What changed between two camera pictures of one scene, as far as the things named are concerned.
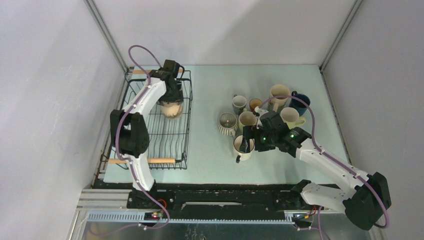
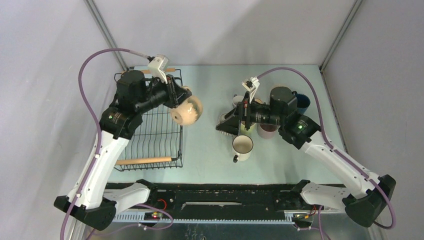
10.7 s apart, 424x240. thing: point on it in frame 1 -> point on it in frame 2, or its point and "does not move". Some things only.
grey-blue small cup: (239, 102) does not move
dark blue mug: (300, 106) does not move
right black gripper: (250, 132) -> (242, 111)
